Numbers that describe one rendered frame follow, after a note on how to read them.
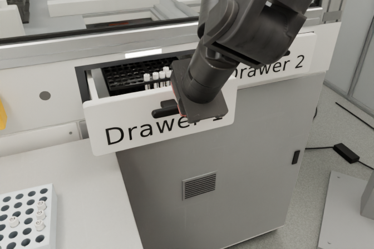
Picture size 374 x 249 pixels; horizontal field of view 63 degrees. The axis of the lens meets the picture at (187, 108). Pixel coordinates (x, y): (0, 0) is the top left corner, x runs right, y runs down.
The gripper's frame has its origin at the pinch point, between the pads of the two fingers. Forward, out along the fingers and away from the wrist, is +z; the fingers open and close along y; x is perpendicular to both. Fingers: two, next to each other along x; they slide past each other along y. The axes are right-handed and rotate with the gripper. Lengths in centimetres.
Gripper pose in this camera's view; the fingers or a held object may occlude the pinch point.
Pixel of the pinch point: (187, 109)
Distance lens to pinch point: 55.3
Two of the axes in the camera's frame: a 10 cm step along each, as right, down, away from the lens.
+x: -9.3, 1.9, -3.0
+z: -2.1, 3.7, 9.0
